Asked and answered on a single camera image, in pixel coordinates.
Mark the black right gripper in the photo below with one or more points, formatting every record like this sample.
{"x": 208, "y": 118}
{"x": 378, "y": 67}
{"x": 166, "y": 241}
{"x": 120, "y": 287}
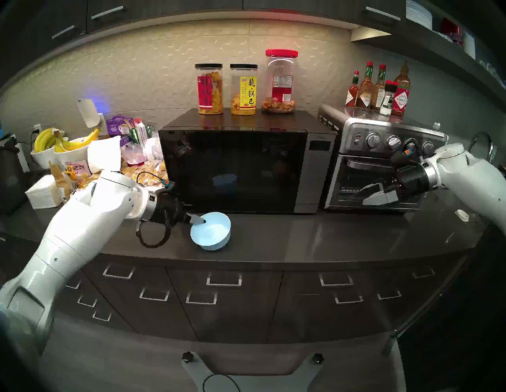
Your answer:
{"x": 414, "y": 181}

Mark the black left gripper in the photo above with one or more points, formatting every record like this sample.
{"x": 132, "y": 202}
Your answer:
{"x": 170, "y": 209}

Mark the light blue bowl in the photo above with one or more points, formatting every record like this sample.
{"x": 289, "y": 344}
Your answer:
{"x": 215, "y": 235}

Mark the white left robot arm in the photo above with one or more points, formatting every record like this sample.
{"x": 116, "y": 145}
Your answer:
{"x": 79, "y": 229}

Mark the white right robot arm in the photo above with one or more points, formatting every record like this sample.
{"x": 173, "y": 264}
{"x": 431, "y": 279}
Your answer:
{"x": 474, "y": 178}

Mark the black Panasonic microwave body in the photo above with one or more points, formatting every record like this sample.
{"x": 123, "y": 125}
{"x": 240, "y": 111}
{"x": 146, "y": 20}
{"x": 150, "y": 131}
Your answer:
{"x": 253, "y": 120}

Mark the clear bag of madeleines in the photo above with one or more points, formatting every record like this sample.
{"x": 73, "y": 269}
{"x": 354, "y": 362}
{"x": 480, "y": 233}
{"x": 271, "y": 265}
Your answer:
{"x": 146, "y": 172}
{"x": 87, "y": 181}

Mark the stainless steel toaster oven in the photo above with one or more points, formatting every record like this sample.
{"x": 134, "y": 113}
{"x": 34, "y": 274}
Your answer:
{"x": 355, "y": 126}

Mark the white plastic forks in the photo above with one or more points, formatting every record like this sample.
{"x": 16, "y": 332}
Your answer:
{"x": 152, "y": 148}

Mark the small white round dish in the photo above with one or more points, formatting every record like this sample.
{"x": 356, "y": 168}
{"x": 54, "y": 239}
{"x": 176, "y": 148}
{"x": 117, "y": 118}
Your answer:
{"x": 461, "y": 215}

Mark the red cup with plastic wrap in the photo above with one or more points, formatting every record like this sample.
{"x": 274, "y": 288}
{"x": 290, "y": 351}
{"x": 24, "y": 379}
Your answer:
{"x": 134, "y": 154}

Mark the white shaker with red cap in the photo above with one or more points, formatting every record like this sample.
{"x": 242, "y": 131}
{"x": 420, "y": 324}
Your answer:
{"x": 388, "y": 100}

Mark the large Tabasco bottle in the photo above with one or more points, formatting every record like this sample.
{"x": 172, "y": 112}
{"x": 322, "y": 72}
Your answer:
{"x": 401, "y": 98}

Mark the orange-brown Tabasco bottle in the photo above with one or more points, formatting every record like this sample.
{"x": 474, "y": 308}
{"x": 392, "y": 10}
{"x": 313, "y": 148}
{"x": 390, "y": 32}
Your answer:
{"x": 364, "y": 97}

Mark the small red Tabasco bottle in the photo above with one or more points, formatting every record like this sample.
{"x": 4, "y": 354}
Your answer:
{"x": 352, "y": 97}

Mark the dark wood drawer cabinet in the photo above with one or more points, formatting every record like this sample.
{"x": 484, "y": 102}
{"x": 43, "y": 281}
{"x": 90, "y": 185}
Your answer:
{"x": 237, "y": 316}

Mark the colourful sachet packets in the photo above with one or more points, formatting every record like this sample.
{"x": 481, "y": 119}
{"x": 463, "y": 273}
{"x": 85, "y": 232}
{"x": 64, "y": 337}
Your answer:
{"x": 140, "y": 130}

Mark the large white paper napkin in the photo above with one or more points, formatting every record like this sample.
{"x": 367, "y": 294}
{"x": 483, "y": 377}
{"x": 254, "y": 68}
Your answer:
{"x": 103, "y": 154}

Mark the chrome kitchen faucet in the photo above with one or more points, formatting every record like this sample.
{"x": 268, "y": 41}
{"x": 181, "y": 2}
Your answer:
{"x": 483, "y": 133}

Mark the purple snack bag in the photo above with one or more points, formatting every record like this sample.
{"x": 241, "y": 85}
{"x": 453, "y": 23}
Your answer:
{"x": 118, "y": 125}

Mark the snack jar with red label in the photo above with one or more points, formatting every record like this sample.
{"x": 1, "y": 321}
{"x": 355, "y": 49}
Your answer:
{"x": 208, "y": 95}

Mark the pink Korean snack pack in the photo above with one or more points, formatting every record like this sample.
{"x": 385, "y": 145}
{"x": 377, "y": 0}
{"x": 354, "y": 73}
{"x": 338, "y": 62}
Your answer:
{"x": 77, "y": 170}

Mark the snack jar with yellow label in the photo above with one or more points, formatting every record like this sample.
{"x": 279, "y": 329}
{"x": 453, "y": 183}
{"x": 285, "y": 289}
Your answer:
{"x": 243, "y": 95}

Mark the black base knob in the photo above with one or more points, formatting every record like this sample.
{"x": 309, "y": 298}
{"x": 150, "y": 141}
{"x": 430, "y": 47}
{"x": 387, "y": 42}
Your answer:
{"x": 318, "y": 358}
{"x": 187, "y": 357}

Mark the yellow banana bunch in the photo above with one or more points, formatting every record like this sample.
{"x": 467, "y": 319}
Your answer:
{"x": 79, "y": 143}

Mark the brown paper snack bag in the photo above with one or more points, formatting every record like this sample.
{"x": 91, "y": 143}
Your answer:
{"x": 59, "y": 179}

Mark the clear jar with red lid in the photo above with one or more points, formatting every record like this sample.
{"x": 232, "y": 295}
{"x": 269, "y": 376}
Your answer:
{"x": 280, "y": 89}

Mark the white napkin stack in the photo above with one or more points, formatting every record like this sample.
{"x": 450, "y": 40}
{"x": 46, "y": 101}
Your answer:
{"x": 41, "y": 193}

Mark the black dishwasher front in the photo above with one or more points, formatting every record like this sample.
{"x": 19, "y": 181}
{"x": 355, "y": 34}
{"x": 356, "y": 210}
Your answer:
{"x": 462, "y": 336}

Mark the greenish banana bunch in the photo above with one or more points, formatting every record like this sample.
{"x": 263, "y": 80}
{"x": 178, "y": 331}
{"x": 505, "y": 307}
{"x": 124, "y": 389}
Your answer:
{"x": 43, "y": 140}

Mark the stack of white cups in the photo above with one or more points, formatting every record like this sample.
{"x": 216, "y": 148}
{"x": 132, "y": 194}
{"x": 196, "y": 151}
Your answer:
{"x": 469, "y": 45}

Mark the stack of red cups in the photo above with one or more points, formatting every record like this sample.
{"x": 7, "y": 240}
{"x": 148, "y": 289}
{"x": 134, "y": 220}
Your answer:
{"x": 454, "y": 33}

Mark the stack of white plates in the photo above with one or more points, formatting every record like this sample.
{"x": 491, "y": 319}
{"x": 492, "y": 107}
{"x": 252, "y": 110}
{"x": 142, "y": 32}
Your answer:
{"x": 419, "y": 14}

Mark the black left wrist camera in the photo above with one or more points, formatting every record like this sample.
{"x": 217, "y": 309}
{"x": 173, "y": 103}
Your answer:
{"x": 172, "y": 189}

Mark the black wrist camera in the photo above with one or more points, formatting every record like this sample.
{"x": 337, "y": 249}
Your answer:
{"x": 172, "y": 189}
{"x": 400, "y": 158}

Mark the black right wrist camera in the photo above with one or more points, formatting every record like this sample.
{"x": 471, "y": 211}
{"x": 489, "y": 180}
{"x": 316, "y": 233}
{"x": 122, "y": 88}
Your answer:
{"x": 400, "y": 158}

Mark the white wall plug-in device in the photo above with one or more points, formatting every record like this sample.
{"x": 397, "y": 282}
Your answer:
{"x": 89, "y": 112}

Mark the dark wooden wall shelf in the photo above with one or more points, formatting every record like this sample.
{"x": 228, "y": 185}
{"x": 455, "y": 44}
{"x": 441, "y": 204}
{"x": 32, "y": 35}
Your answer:
{"x": 427, "y": 45}

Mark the dark wood wall cabinet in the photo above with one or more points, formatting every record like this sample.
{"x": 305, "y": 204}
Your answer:
{"x": 158, "y": 10}

